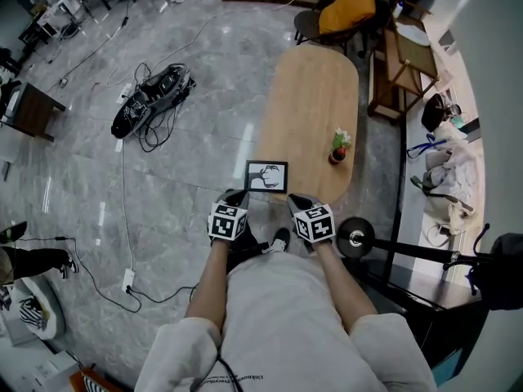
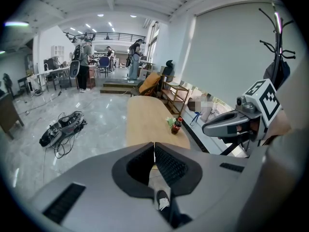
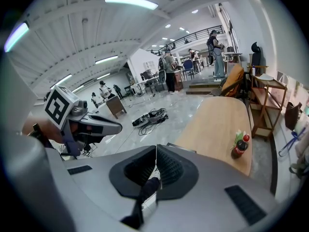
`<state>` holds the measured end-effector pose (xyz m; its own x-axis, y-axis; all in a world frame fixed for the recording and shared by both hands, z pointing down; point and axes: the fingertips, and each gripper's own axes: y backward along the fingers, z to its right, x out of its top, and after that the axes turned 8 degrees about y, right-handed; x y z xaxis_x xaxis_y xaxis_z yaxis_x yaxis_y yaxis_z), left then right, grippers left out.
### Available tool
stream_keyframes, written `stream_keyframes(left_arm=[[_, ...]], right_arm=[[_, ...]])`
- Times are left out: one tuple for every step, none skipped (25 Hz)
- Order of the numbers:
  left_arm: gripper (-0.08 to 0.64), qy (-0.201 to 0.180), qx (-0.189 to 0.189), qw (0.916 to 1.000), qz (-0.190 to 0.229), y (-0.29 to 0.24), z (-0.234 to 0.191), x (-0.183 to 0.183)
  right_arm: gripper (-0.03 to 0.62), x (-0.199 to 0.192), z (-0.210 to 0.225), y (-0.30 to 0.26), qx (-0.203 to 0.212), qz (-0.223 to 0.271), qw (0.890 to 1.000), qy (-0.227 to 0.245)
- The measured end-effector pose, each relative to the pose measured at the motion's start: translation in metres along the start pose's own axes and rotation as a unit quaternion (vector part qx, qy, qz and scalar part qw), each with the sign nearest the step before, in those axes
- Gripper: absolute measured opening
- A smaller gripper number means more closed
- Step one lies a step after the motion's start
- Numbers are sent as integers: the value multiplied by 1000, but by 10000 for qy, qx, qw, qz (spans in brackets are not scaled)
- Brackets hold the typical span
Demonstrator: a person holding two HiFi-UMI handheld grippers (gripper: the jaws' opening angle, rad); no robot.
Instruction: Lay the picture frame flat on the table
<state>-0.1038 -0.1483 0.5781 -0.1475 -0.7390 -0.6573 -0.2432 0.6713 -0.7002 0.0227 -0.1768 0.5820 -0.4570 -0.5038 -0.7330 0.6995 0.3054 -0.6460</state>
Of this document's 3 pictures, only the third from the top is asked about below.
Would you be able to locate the black office chair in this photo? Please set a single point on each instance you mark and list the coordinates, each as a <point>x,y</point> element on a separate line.
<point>256,54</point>

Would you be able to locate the wooden table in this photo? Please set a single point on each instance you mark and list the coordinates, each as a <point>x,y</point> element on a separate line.
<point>217,124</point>

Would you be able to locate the green white flower sprig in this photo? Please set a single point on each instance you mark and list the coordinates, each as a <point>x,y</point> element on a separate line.
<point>237,135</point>

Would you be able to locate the cola bottle red cap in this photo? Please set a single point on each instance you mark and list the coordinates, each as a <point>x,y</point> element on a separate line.
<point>240,149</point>

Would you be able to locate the blue chair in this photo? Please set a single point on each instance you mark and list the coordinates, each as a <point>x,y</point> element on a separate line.
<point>187,65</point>

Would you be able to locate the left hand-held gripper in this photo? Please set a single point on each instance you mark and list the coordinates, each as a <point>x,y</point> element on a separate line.
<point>56,106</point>

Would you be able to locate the wooden shelf rack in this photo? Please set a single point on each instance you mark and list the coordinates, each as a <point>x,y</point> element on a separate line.
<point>263,110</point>

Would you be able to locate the brown wooden cabinet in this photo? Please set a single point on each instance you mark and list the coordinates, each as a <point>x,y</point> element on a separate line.
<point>116,106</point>

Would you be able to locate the orange cushioned chair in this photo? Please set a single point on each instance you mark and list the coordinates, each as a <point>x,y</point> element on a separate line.
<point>235,78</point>

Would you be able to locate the white plate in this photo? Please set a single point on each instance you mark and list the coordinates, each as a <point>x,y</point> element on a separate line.
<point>265,76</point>

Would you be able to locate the long ceiling light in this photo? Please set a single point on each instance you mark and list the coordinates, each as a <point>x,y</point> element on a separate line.
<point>131,1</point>
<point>15,36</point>
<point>106,59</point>
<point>61,79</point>

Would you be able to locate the person's left forearm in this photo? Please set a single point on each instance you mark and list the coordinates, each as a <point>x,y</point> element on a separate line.
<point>49,129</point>

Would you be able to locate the white work table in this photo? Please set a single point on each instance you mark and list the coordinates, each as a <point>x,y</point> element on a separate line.
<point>144,82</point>

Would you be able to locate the black mezzanine railing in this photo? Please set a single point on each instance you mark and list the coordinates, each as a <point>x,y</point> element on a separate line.
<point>193,36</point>

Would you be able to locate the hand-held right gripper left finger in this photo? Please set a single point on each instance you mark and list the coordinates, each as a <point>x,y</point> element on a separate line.
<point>120,175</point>

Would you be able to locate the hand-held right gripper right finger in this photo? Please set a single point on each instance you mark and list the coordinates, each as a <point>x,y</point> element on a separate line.
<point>183,175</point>

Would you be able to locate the wooden platform steps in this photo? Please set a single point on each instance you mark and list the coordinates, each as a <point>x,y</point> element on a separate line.
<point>205,86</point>

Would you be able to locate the brown bag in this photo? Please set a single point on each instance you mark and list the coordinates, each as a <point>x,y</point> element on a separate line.
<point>292,116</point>

